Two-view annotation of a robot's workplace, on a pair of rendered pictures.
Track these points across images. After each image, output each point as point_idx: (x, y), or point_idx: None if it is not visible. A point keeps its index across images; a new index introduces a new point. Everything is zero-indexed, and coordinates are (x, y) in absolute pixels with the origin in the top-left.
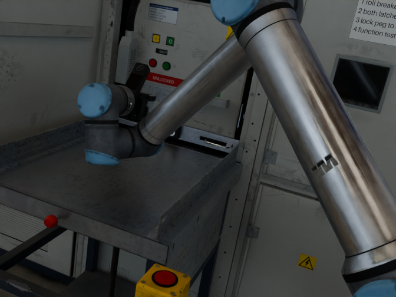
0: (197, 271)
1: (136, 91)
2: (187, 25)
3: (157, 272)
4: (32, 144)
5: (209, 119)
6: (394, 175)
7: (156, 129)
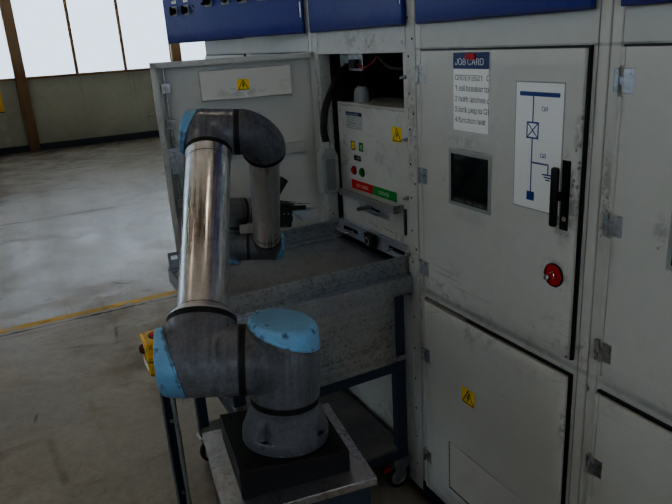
0: (342, 381)
1: None
2: (368, 129)
3: None
4: None
5: (394, 226)
6: (515, 292)
7: (255, 234)
